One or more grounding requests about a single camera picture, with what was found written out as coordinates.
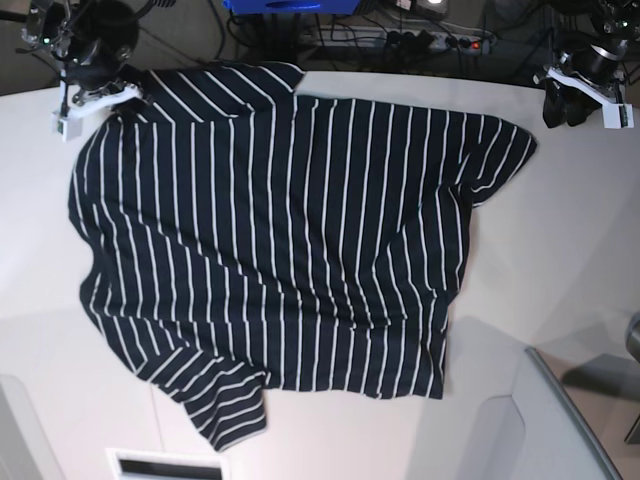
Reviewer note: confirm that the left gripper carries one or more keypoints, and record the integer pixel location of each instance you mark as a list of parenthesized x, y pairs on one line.
[(593, 64)]

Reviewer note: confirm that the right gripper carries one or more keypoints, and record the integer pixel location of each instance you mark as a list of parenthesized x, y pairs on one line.
[(97, 72)]

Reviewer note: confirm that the navy white striped t-shirt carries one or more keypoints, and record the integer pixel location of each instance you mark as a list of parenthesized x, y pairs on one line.
[(246, 237)]

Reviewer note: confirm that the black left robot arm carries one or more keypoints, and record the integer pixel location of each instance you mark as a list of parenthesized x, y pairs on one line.
[(613, 22)]

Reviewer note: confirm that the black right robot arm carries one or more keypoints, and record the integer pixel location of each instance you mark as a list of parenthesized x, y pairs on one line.
[(47, 28)]

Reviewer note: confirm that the black round stand base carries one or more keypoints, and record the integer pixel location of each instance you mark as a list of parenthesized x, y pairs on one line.
[(105, 33)]

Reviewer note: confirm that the blue box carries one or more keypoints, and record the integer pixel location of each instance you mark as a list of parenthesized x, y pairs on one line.
[(246, 7)]

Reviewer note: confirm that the white power strip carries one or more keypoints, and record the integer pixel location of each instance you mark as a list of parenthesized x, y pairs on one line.
[(377, 38)]

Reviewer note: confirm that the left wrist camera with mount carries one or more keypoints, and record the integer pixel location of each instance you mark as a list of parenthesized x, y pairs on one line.
[(609, 100)]

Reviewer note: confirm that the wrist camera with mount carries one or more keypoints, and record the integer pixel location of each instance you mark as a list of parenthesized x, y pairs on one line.
[(78, 103), (609, 100)]

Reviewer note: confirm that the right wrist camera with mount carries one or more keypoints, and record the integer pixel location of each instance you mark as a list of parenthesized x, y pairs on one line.
[(78, 103)]

